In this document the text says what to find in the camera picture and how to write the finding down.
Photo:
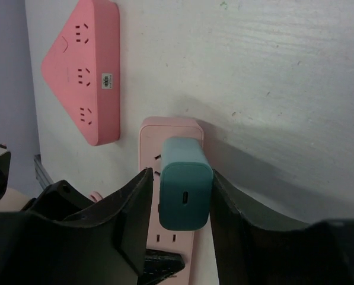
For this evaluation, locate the long pink power strip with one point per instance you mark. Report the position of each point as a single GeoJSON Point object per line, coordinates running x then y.
{"type": "Point", "coordinates": [153, 132]}

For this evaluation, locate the aluminium front rail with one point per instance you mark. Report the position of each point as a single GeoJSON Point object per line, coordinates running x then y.
{"type": "Point", "coordinates": [41, 174]}

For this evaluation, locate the pink triangular socket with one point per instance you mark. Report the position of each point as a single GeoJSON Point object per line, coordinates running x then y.
{"type": "Point", "coordinates": [82, 69]}

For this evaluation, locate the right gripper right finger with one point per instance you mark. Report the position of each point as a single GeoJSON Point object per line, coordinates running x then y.
{"type": "Point", "coordinates": [255, 244]}

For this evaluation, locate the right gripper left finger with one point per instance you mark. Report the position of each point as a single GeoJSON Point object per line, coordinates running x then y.
{"type": "Point", "coordinates": [104, 243]}

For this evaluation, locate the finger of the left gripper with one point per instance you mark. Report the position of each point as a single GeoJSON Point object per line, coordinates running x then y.
{"type": "Point", "coordinates": [159, 266]}
{"type": "Point", "coordinates": [58, 201]}

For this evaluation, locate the teal cube plug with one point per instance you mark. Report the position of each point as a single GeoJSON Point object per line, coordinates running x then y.
{"type": "Point", "coordinates": [186, 181]}

